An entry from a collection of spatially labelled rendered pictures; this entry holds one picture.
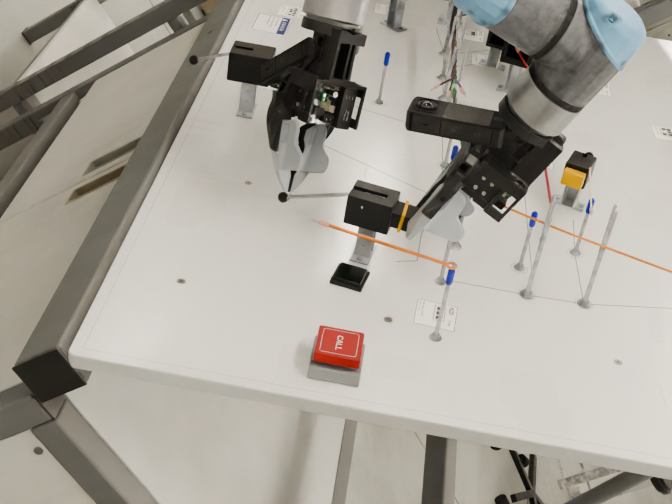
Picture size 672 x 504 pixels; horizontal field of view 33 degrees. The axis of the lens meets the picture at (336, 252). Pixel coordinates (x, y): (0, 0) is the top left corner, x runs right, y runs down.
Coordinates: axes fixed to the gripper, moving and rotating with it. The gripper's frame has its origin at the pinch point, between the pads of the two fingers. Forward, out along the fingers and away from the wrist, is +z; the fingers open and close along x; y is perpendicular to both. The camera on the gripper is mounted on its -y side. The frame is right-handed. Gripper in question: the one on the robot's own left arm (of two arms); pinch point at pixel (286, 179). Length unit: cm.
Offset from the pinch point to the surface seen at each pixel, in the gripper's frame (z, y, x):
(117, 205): 9.2, -14.5, -15.1
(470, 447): 161, -210, 250
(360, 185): -1.9, 6.6, 6.3
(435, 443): 39, -3, 38
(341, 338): 11.1, 23.7, -3.4
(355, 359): 12.0, 27.1, -3.5
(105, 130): 10, -64, 2
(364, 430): 128, -170, 159
